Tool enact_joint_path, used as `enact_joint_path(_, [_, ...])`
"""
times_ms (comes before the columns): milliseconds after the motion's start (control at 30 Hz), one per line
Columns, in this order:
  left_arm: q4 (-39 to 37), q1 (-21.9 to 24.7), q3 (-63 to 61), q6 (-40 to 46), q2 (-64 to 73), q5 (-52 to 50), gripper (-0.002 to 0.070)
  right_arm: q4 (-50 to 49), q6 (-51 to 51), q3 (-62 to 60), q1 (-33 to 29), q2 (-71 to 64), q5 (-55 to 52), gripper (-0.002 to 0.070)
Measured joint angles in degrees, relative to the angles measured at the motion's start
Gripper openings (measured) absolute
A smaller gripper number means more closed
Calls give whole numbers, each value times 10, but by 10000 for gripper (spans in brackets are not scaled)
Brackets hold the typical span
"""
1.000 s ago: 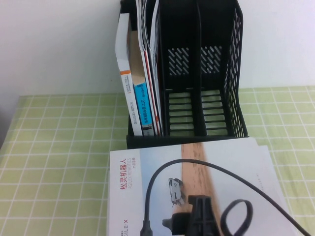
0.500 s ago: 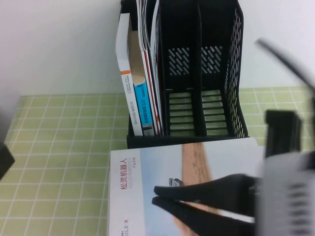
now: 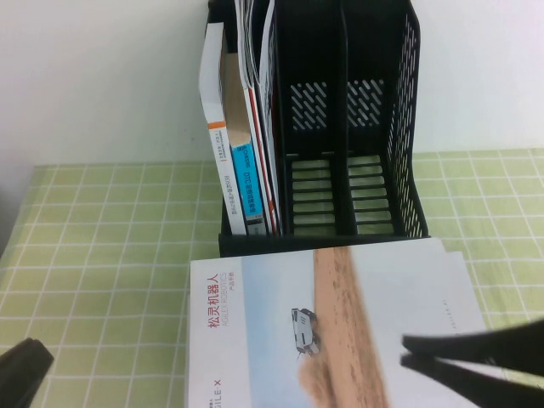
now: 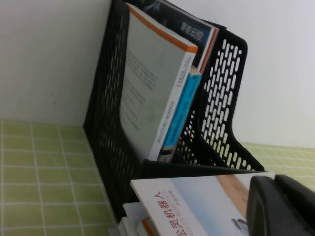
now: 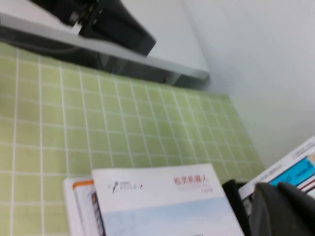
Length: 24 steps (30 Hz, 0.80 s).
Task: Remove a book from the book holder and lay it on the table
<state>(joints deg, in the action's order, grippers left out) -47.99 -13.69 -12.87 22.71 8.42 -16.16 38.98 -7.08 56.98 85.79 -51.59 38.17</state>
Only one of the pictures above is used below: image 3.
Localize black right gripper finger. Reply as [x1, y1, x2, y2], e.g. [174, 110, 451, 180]
[399, 352, 544, 408]
[400, 317, 544, 378]

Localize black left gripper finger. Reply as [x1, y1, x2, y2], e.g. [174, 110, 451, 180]
[0, 337, 55, 408]

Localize desert cover robot brochure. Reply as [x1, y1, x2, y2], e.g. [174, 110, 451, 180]
[184, 236, 513, 408]

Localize blue spine book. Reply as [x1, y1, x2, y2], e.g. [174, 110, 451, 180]
[219, 53, 269, 236]

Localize white book orange band spine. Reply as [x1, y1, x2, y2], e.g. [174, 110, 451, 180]
[198, 22, 247, 235]

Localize black plastic book holder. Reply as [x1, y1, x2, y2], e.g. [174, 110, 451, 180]
[205, 0, 431, 258]

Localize green checked tablecloth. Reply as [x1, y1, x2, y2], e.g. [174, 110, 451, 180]
[0, 148, 544, 408]

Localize grey cover thin booklet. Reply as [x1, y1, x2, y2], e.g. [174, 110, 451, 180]
[257, 0, 284, 222]

